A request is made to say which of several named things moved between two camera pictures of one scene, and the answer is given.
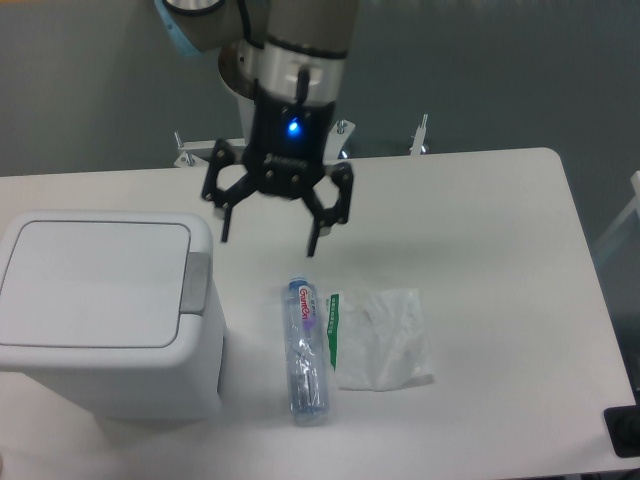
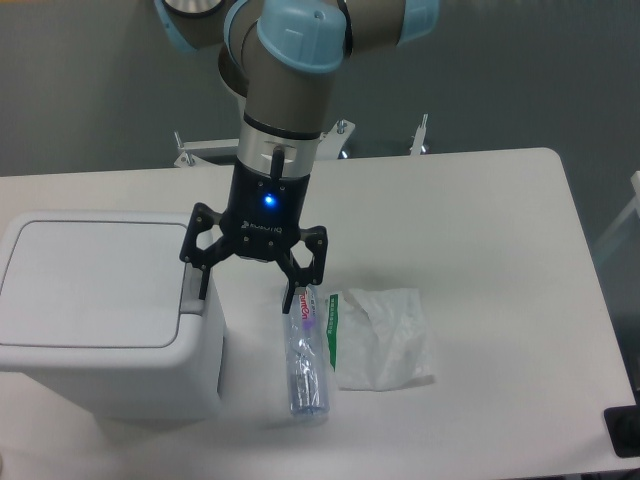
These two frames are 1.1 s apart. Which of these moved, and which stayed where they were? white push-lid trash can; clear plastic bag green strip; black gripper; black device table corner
Moved: black gripper
Stayed: clear plastic bag green strip; black device table corner; white push-lid trash can
